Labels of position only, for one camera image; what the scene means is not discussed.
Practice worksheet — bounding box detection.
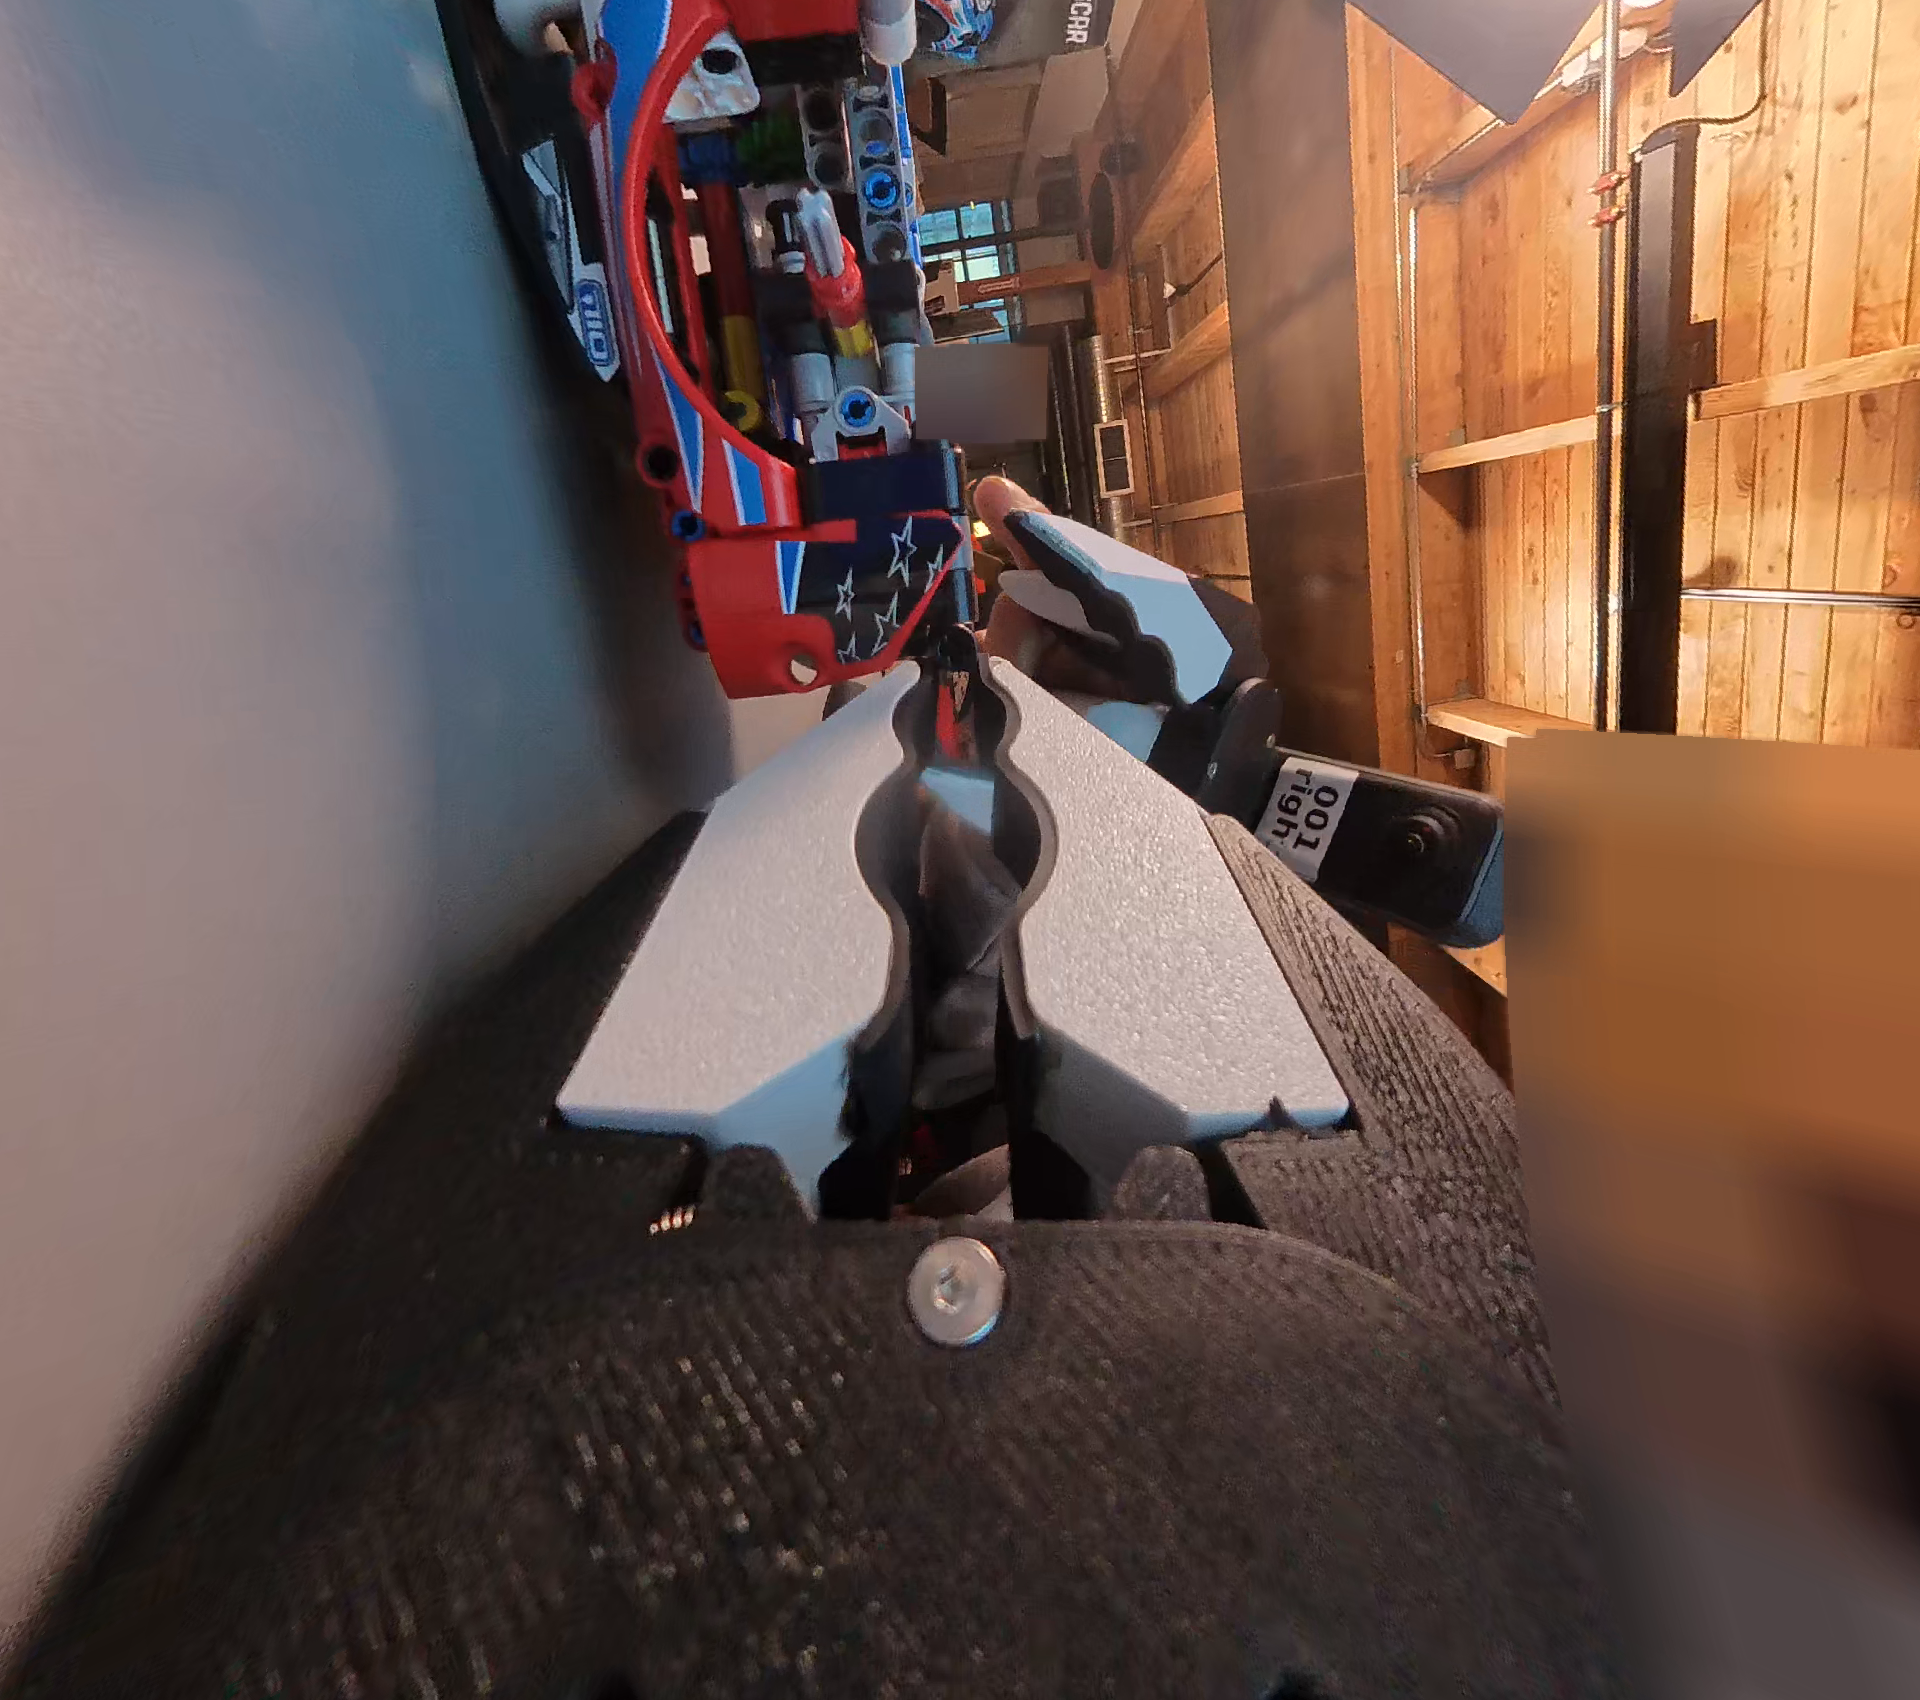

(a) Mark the black lego beam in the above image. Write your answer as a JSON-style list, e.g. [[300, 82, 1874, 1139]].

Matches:
[[927, 622, 981, 764]]

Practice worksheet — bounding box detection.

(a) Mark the red white blue lego car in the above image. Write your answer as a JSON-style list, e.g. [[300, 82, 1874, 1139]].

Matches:
[[397, 0, 979, 701]]

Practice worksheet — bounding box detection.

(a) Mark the person's right hand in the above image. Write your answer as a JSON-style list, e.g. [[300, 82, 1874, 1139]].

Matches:
[[966, 474, 1091, 690]]

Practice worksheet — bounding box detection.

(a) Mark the window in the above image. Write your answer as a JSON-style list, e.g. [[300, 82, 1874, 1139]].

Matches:
[[918, 204, 1023, 292]]

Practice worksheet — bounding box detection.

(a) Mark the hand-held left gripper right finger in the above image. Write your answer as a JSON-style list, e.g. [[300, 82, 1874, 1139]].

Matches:
[[983, 656, 1353, 1210]]

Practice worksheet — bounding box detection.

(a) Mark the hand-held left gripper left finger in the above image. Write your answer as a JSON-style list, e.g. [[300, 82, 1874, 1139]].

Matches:
[[558, 658, 943, 1218]]

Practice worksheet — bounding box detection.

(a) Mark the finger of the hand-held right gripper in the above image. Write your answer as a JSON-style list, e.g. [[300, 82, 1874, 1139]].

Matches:
[[997, 572, 1172, 764], [1003, 510, 1270, 705]]

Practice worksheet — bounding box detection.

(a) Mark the black light stand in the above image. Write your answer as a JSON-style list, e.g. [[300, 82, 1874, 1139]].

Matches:
[[1621, 122, 1721, 734]]

